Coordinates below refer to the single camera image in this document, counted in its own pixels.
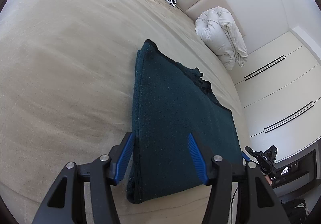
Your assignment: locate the dark low tv cabinet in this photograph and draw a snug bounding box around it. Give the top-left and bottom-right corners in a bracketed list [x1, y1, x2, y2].
[271, 147, 320, 203]

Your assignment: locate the dark teal knit sweater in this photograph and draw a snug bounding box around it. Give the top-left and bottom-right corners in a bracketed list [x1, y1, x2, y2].
[127, 40, 243, 204]

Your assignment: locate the white wardrobe with handles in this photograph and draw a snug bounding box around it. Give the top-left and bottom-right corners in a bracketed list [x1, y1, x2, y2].
[231, 32, 320, 162]

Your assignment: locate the beige bed cover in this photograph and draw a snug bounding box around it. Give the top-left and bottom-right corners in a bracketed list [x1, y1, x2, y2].
[1, 0, 250, 223]

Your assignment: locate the folded white duvet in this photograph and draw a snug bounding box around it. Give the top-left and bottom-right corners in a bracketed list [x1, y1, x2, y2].
[195, 6, 248, 71]

